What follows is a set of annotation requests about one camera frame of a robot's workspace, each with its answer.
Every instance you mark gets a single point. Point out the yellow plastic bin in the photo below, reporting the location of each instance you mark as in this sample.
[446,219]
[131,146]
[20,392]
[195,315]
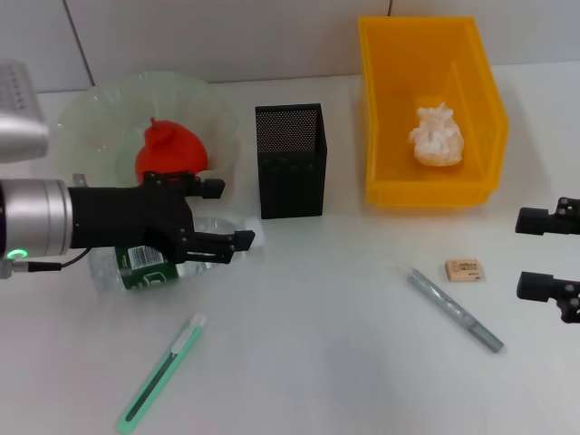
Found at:
[394,136]

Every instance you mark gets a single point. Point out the grey pen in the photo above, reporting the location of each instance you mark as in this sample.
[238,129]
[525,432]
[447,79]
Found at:
[453,308]

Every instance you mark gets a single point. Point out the clear green-label water bottle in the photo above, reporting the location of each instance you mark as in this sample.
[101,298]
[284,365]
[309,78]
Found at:
[136,272]

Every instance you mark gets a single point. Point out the pale green glass fruit plate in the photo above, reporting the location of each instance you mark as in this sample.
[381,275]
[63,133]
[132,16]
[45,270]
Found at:
[104,118]

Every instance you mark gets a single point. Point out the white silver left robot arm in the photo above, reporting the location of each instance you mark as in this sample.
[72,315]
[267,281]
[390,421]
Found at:
[36,217]

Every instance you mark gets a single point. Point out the black mesh pen holder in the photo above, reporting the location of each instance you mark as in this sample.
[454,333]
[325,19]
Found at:
[294,181]

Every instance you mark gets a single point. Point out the beige eraser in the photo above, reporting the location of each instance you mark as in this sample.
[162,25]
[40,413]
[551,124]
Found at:
[462,270]

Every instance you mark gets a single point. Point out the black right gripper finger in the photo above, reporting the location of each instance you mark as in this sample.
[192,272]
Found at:
[534,285]
[530,220]

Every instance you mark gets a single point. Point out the green utility knife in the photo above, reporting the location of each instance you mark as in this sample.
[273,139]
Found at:
[154,376]

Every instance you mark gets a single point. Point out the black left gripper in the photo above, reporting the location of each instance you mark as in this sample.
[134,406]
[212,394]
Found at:
[122,217]

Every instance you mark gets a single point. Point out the white paper ball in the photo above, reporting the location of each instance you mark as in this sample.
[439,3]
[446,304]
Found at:
[437,140]

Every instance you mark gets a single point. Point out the orange fruit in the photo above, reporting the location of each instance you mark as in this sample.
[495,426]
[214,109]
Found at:
[176,145]

